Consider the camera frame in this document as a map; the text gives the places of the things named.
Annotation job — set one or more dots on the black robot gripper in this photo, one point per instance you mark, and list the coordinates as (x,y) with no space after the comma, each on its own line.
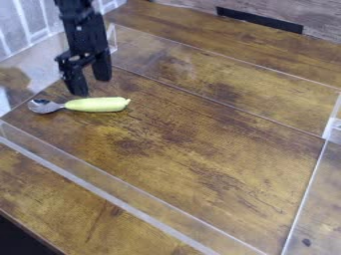
(89,48)

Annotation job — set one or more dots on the black strip on table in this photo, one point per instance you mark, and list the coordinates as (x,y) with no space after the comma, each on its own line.
(260,20)

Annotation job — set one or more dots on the clear acrylic front barrier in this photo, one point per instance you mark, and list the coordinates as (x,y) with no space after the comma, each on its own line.
(168,218)

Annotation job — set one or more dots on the clear acrylic barrier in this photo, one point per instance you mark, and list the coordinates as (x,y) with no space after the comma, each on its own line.
(168,218)
(315,234)

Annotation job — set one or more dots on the clear acrylic right barrier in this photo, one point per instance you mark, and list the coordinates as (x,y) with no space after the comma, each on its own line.
(315,234)

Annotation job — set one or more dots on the clear acrylic corner bracket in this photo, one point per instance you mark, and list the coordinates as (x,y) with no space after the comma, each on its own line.
(113,37)

